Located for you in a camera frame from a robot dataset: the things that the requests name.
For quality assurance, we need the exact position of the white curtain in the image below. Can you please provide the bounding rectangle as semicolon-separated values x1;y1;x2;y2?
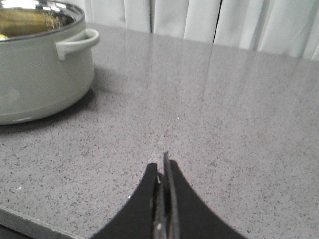
75;0;319;61

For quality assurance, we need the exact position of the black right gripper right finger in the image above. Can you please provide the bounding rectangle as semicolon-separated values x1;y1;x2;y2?
163;152;245;239

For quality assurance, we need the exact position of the pale green electric cooking pot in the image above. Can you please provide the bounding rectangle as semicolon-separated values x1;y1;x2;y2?
0;0;99;125

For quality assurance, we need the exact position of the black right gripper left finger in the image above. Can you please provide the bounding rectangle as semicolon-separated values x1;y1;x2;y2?
91;163;164;239

